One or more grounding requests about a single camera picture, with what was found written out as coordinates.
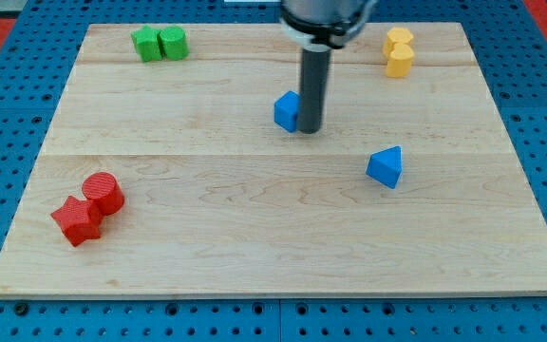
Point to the green star block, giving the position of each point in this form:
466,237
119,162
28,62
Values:
146,43

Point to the blue triangular prism block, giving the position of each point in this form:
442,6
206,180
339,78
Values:
386,166

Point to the red star block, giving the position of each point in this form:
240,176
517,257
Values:
79,220

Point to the blue cube block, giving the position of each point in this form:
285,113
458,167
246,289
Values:
285,110

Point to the light wooden board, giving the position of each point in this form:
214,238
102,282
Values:
221,202

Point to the green cylinder block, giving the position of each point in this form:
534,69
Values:
173,43

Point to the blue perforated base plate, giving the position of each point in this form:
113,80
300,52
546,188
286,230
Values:
35,61

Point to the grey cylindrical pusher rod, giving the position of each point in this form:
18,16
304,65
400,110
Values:
312,90

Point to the yellow hexagon block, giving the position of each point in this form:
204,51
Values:
396,35

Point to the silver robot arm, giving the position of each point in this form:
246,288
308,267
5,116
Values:
320,25

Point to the red cylinder block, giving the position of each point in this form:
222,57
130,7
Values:
104,190

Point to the yellow heart block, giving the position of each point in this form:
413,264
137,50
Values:
400,60

